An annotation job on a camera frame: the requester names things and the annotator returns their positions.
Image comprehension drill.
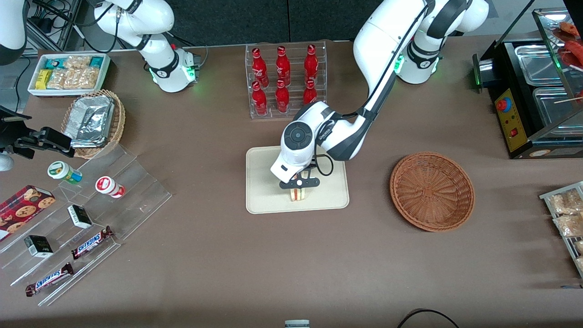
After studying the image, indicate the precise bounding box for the small black box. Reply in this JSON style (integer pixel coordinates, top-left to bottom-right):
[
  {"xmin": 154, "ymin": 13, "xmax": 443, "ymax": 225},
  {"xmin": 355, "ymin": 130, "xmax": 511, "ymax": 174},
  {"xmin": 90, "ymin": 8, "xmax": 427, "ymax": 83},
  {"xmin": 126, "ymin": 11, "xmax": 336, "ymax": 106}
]
[
  {"xmin": 67, "ymin": 205, "xmax": 93, "ymax": 229},
  {"xmin": 24, "ymin": 235, "xmax": 54, "ymax": 258}
]

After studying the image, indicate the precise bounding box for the black table edge cable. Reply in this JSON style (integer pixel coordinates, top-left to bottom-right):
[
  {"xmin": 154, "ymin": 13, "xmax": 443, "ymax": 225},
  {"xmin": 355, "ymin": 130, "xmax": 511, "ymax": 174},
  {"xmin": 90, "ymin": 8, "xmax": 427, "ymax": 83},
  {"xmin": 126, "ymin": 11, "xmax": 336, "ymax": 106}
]
[{"xmin": 396, "ymin": 308, "xmax": 460, "ymax": 328}]

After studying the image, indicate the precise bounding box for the clear acrylic bottle rack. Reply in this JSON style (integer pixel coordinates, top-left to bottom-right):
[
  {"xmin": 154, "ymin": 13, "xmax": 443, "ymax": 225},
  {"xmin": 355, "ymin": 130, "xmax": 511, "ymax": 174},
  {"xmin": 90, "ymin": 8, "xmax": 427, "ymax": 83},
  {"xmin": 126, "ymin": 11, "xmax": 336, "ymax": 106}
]
[{"xmin": 245, "ymin": 41, "xmax": 327, "ymax": 120}]

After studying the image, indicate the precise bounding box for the beige plastic tray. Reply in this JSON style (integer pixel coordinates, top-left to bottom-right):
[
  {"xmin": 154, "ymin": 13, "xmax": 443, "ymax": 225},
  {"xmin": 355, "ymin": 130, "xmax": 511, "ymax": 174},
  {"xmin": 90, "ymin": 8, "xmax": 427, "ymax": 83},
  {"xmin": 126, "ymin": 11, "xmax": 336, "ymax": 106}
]
[{"xmin": 246, "ymin": 145, "xmax": 350, "ymax": 215}]

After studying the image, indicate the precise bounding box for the white cup red lid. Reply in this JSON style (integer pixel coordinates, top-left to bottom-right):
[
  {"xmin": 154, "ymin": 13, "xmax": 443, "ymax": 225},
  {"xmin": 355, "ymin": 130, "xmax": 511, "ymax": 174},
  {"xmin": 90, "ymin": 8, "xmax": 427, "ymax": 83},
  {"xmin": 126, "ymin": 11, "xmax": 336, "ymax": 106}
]
[{"xmin": 95, "ymin": 176, "xmax": 126, "ymax": 199}]

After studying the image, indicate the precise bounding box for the black food warmer yellow panel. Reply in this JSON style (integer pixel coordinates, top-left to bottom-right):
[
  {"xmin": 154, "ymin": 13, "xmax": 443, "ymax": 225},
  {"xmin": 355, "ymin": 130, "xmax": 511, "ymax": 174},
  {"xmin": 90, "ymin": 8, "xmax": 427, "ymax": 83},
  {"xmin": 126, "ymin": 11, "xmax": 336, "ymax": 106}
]
[{"xmin": 472, "ymin": 7, "xmax": 583, "ymax": 160}]

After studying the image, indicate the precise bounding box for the black right base cable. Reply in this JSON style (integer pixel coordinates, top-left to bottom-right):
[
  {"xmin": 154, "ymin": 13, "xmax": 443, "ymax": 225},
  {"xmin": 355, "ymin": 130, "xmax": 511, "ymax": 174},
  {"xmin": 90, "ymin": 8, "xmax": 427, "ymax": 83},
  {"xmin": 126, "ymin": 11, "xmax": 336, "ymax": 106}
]
[{"xmin": 171, "ymin": 34, "xmax": 209, "ymax": 70}]

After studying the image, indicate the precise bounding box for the grey snack tray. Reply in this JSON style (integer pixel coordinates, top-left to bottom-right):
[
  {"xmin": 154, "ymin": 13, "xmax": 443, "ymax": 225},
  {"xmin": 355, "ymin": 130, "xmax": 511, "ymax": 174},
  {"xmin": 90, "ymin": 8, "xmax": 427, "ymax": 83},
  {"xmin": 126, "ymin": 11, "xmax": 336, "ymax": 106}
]
[{"xmin": 540, "ymin": 181, "xmax": 583, "ymax": 279}]

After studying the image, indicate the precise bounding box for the steel warmer pan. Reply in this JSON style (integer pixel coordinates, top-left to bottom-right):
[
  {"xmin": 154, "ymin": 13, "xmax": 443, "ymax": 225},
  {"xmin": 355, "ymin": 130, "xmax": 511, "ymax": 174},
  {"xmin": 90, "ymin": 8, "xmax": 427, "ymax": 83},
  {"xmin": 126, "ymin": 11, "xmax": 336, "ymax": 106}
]
[
  {"xmin": 515, "ymin": 43, "xmax": 566, "ymax": 87},
  {"xmin": 533, "ymin": 87, "xmax": 583, "ymax": 133}
]

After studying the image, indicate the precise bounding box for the silver foil container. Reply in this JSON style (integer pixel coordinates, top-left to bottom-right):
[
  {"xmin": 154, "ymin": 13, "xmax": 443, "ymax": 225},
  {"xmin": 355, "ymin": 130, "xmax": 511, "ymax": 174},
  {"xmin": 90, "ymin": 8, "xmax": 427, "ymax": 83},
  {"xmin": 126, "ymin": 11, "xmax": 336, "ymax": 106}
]
[{"xmin": 64, "ymin": 95, "xmax": 115, "ymax": 149}]

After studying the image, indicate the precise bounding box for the white rectangular snack bin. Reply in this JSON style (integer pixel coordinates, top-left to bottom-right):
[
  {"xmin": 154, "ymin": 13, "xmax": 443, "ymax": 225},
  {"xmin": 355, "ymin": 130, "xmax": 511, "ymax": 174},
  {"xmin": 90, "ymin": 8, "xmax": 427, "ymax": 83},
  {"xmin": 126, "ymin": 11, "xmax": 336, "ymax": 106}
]
[{"xmin": 27, "ymin": 53, "xmax": 112, "ymax": 98}]

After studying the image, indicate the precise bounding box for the white cup green lid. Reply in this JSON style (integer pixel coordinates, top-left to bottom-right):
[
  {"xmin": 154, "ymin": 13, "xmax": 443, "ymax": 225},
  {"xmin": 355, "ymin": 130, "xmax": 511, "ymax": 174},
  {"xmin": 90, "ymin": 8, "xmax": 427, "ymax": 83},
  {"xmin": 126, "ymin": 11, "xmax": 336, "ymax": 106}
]
[{"xmin": 47, "ymin": 161, "xmax": 83, "ymax": 185}]

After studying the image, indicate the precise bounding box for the wicker basket with foil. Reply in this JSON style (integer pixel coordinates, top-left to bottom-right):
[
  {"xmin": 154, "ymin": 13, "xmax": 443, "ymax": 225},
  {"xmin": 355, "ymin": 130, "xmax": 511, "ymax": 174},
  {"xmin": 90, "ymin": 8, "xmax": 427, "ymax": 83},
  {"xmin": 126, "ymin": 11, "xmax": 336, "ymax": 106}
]
[{"xmin": 61, "ymin": 89, "xmax": 127, "ymax": 159}]

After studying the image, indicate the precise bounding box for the yellow snack bar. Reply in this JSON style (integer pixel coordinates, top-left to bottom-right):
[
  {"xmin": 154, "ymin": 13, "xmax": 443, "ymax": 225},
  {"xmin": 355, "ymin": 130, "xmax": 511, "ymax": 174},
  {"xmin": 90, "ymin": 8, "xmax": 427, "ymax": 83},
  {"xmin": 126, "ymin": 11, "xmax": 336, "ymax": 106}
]
[{"xmin": 35, "ymin": 68, "xmax": 53, "ymax": 91}]

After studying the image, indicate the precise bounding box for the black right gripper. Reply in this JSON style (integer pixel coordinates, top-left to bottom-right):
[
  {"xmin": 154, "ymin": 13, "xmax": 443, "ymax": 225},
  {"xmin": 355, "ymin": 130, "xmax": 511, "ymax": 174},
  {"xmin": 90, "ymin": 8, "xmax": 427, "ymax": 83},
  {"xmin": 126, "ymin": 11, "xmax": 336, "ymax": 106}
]
[{"xmin": 0, "ymin": 106, "xmax": 76, "ymax": 159}]

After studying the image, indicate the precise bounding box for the red cola bottle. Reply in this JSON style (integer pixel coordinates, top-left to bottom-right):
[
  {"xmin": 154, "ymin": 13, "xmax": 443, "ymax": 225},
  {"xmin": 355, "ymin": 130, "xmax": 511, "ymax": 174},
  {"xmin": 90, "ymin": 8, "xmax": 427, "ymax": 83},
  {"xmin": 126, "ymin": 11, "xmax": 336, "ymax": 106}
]
[
  {"xmin": 304, "ymin": 44, "xmax": 319, "ymax": 84},
  {"xmin": 276, "ymin": 46, "xmax": 291, "ymax": 86},
  {"xmin": 252, "ymin": 47, "xmax": 269, "ymax": 88},
  {"xmin": 303, "ymin": 78, "xmax": 318, "ymax": 106},
  {"xmin": 275, "ymin": 79, "xmax": 290, "ymax": 113},
  {"xmin": 251, "ymin": 81, "xmax": 268, "ymax": 116}
]

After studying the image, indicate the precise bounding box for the clear bag of rice crackers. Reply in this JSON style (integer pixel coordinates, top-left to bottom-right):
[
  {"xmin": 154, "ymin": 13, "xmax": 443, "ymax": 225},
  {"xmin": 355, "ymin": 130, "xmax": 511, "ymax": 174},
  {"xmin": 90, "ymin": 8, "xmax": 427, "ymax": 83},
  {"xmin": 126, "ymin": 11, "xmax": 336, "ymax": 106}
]
[
  {"xmin": 64, "ymin": 55, "xmax": 92, "ymax": 70},
  {"xmin": 47, "ymin": 67, "xmax": 100, "ymax": 90}
]

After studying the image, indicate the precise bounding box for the black cable bundle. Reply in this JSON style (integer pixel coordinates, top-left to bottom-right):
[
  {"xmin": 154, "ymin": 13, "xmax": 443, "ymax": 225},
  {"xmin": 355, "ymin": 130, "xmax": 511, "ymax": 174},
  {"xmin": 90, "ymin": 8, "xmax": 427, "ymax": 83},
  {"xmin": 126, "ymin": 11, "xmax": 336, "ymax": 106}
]
[{"xmin": 26, "ymin": 0, "xmax": 92, "ymax": 51}]

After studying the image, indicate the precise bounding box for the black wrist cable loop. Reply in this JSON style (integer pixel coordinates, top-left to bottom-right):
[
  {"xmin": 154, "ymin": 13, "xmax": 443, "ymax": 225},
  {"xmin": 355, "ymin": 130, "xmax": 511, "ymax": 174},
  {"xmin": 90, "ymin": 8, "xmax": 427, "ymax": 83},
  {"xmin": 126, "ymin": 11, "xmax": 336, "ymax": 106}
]
[{"xmin": 313, "ymin": 153, "xmax": 334, "ymax": 177}]

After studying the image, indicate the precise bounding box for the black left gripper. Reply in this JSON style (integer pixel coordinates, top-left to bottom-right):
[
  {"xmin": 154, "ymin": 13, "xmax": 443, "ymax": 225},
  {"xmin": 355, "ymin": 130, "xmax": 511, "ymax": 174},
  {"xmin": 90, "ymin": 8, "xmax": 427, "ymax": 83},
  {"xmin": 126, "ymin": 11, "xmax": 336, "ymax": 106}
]
[{"xmin": 279, "ymin": 157, "xmax": 320, "ymax": 189}]

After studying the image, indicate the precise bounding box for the red cookie box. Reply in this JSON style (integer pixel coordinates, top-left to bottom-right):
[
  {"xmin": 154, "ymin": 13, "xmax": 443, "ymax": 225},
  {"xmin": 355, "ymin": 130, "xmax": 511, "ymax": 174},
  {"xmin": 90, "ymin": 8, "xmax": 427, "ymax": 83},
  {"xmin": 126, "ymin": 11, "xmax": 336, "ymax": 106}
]
[{"xmin": 0, "ymin": 184, "xmax": 56, "ymax": 242}]

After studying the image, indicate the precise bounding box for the clear acrylic tiered display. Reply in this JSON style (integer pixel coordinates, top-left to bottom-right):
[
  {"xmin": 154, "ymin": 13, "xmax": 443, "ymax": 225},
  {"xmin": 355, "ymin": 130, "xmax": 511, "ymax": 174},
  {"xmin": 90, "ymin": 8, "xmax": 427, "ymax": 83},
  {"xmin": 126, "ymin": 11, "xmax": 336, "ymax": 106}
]
[{"xmin": 0, "ymin": 143, "xmax": 173, "ymax": 307}]

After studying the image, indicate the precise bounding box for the empty round brown wicker basket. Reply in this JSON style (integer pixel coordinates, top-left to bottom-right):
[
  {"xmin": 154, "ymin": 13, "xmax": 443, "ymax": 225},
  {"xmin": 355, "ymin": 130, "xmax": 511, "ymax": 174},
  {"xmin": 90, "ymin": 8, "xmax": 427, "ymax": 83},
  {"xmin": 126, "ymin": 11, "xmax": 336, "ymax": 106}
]
[{"xmin": 390, "ymin": 152, "xmax": 475, "ymax": 232}]

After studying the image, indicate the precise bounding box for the brown Snickers bar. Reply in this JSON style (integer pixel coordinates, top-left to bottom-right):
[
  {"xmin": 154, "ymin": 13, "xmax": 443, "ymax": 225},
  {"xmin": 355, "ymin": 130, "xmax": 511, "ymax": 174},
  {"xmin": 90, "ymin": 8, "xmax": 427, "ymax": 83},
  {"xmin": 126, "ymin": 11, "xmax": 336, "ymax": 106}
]
[
  {"xmin": 71, "ymin": 225, "xmax": 114, "ymax": 260},
  {"xmin": 25, "ymin": 263, "xmax": 74, "ymax": 297}
]

